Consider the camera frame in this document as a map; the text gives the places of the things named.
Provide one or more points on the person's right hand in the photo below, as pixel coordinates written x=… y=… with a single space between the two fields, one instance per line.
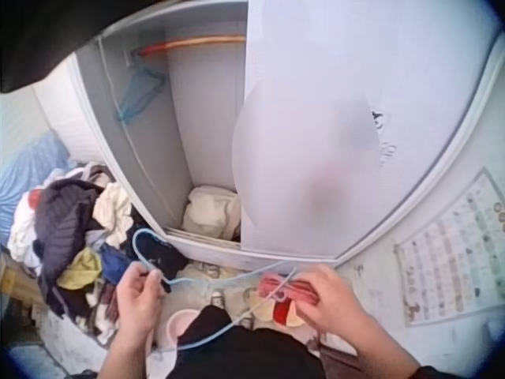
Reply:
x=339 y=308

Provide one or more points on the person's left hand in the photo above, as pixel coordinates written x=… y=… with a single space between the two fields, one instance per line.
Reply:
x=136 y=304

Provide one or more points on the person's right fingers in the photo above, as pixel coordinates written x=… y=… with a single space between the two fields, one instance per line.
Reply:
x=309 y=312

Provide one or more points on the person's left fingers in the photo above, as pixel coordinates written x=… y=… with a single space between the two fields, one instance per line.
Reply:
x=158 y=284

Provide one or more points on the red and cream container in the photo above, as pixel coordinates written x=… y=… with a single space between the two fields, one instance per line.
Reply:
x=281 y=314

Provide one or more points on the red striped cloth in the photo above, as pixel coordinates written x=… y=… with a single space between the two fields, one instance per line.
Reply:
x=272 y=288

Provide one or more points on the pink bowl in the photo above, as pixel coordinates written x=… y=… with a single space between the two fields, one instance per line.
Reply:
x=175 y=327

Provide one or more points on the black garment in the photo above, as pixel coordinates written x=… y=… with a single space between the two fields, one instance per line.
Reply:
x=252 y=351

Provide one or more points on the white cloth bundle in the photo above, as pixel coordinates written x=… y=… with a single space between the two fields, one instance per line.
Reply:
x=209 y=213

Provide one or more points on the pile of mixed clothes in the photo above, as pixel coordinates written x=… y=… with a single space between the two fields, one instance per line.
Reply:
x=67 y=237

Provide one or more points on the orange hanging rod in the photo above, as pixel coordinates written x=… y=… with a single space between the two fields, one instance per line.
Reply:
x=189 y=42

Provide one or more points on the white wardrobe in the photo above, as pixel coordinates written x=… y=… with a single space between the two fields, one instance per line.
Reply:
x=315 y=59

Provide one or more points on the wall chart poster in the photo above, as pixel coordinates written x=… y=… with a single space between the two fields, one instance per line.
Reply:
x=457 y=252

